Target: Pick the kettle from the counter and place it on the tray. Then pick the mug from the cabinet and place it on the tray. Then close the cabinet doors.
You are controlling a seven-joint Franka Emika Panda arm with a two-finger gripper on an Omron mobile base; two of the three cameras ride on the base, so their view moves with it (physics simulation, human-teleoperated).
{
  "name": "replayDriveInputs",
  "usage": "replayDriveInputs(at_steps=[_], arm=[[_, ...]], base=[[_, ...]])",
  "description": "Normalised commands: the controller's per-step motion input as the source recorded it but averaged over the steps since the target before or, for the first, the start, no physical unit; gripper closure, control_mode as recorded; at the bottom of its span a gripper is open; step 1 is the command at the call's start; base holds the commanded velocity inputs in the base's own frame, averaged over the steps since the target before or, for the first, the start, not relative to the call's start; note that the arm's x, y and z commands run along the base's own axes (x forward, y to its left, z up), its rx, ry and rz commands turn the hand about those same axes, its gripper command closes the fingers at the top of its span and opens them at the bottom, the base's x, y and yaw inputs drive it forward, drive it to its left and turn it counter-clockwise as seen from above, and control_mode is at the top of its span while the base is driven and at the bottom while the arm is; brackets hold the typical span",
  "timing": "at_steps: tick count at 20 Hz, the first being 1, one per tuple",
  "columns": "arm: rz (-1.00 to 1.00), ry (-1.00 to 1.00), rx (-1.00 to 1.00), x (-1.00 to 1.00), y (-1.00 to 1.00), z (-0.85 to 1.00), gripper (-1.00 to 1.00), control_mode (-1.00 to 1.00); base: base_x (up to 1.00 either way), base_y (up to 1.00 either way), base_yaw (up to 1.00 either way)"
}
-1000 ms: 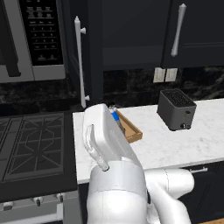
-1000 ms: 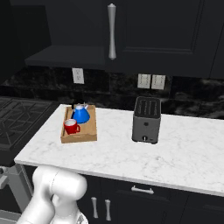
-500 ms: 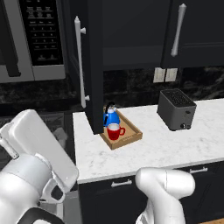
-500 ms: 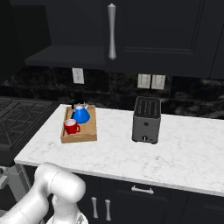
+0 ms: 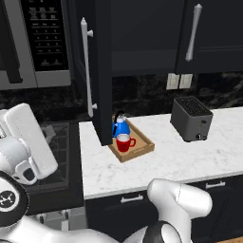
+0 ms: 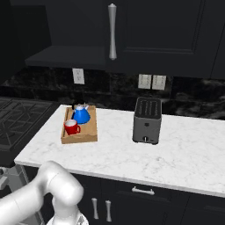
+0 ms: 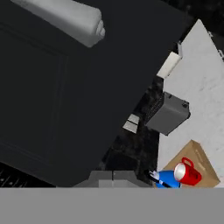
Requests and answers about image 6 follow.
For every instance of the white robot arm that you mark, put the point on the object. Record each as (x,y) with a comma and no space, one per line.
(60,183)

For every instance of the blue kettle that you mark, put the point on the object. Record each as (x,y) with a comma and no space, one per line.
(81,115)

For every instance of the wooden tray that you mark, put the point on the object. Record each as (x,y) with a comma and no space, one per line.
(88,133)

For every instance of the red mug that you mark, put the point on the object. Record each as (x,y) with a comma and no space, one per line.
(70,127)

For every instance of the black open upper cabinet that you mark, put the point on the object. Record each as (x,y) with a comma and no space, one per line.
(67,57)

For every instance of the black lower cabinet door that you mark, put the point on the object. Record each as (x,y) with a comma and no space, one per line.
(123,214)
(89,190)

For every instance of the black narrow upper cabinet door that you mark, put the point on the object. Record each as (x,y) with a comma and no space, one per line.
(219,41)

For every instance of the grey toaster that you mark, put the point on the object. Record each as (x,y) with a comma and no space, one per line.
(146,126)

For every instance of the black gas stove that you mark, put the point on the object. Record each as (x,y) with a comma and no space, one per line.
(20,123)

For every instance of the black drawer front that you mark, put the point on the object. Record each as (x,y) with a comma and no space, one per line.
(164,196)

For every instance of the white wall switch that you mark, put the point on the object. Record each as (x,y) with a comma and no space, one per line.
(144,81)
(158,82)

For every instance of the white wall outlet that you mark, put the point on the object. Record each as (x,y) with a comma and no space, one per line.
(78,76)

